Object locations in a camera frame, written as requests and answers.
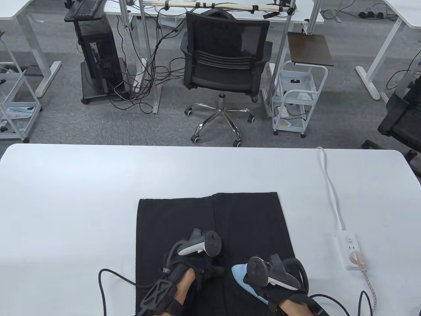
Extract black padded chair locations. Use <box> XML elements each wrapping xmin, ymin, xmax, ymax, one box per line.
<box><xmin>362</xmin><ymin>71</ymin><xmax>421</xmax><ymax>178</ymax></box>

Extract light blue electric iron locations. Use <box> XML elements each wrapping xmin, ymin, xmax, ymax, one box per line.
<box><xmin>231</xmin><ymin>264</ymin><xmax>270</xmax><ymax>305</ymax></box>

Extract black mesh office chair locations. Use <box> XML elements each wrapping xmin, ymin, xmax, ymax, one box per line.
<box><xmin>180</xmin><ymin>8</ymin><xmax>274</xmax><ymax>147</ymax></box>

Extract white desk with aluminium frame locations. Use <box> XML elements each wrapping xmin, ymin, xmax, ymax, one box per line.
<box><xmin>104</xmin><ymin>0</ymin><xmax>324</xmax><ymax>118</ymax></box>

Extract black computer tower on stand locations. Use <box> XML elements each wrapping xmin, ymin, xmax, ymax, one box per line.
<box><xmin>64</xmin><ymin>0</ymin><xmax>137</xmax><ymax>105</ymax></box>

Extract black glove cable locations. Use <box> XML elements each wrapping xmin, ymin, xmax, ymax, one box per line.
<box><xmin>309</xmin><ymin>290</ymin><xmax>374</xmax><ymax>316</ymax></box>
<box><xmin>98</xmin><ymin>268</ymin><xmax>152</xmax><ymax>316</ymax></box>

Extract person's left hand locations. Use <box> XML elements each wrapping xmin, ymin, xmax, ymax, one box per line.
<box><xmin>163</xmin><ymin>229</ymin><xmax>226</xmax><ymax>292</ymax></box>

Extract person's right hand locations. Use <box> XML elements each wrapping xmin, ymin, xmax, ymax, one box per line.
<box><xmin>243</xmin><ymin>258</ymin><xmax>311</xmax><ymax>308</ymax></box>

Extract tangle of black floor cables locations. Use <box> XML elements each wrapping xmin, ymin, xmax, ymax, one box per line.
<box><xmin>109</xmin><ymin>7</ymin><xmax>188</xmax><ymax>114</ymax></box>

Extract dark brown board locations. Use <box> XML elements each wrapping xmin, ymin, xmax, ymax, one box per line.
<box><xmin>287</xmin><ymin>32</ymin><xmax>334</xmax><ymax>67</ymax></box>

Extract white power strip cord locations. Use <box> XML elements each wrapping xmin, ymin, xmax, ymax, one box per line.
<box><xmin>316</xmin><ymin>146</ymin><xmax>346</xmax><ymax>231</ymax></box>

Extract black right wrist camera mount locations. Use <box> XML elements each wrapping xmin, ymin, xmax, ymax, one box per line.
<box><xmin>306</xmin><ymin>298</ymin><xmax>326</xmax><ymax>316</ymax></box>

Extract white power strip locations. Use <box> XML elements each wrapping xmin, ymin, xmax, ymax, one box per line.
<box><xmin>335</xmin><ymin>230</ymin><xmax>365</xmax><ymax>271</ymax></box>

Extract black keyboard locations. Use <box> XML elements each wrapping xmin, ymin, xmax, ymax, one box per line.
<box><xmin>73</xmin><ymin>0</ymin><xmax>103</xmax><ymax>17</ymax></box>

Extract white and black controller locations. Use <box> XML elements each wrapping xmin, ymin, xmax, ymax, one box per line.
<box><xmin>178</xmin><ymin>228</ymin><xmax>222</xmax><ymax>257</ymax></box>
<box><xmin>247</xmin><ymin>253</ymin><xmax>300</xmax><ymax>291</ymax></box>

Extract white desk with white legs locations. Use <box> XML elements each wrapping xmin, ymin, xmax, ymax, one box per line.
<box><xmin>0</xmin><ymin>0</ymin><xmax>62</xmax><ymax>98</ymax></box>
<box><xmin>355</xmin><ymin>0</ymin><xmax>421</xmax><ymax>101</ymax></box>

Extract person's right forearm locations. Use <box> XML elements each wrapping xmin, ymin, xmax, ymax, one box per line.
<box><xmin>279</xmin><ymin>301</ymin><xmax>311</xmax><ymax>316</ymax></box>

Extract person's left forearm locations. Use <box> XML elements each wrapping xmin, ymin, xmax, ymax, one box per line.
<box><xmin>174</xmin><ymin>268</ymin><xmax>195</xmax><ymax>305</ymax></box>

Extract black trousers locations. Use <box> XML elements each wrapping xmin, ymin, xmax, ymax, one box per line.
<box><xmin>135</xmin><ymin>192</ymin><xmax>298</xmax><ymax>316</ymax></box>

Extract white wire trolley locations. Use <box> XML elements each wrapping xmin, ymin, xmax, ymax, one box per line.
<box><xmin>0</xmin><ymin>31</ymin><xmax>42</xmax><ymax>143</ymax></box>
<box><xmin>272</xmin><ymin>60</ymin><xmax>329</xmax><ymax>138</ymax></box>

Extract white table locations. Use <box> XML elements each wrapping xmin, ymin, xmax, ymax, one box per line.
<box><xmin>0</xmin><ymin>143</ymin><xmax>421</xmax><ymax>316</ymax></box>

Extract braided iron cord with plug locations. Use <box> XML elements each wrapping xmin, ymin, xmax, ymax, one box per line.
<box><xmin>349</xmin><ymin>251</ymin><xmax>378</xmax><ymax>313</ymax></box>

